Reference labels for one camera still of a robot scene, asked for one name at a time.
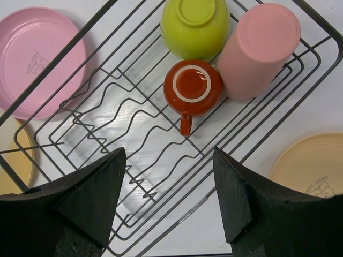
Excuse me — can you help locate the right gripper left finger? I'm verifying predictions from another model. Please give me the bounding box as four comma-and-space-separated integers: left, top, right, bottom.
1, 147, 126, 256

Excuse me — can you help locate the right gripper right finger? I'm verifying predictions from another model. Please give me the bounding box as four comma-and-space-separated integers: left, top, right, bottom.
213, 148, 342, 256

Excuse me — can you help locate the yellow plastic plate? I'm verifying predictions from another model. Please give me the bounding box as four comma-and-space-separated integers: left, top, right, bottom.
269, 132, 342, 198

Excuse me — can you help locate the orange black mug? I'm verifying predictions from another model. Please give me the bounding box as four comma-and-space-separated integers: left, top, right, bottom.
163, 59, 222, 137

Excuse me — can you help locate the salmon pink cup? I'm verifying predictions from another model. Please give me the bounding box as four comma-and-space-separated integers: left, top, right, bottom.
216, 3, 301, 101

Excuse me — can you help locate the lime green bowl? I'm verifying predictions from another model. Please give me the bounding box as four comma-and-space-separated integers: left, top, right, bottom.
160, 0, 230, 61

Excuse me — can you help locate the cream yellow floral plate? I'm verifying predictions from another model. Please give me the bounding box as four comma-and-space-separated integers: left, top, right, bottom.
1, 117, 34, 195

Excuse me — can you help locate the pink plastic plate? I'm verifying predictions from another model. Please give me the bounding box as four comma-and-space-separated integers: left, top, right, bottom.
1, 7, 86, 120

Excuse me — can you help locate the dark wire dish rack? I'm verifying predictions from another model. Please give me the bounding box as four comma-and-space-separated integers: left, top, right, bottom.
1, 1, 342, 256

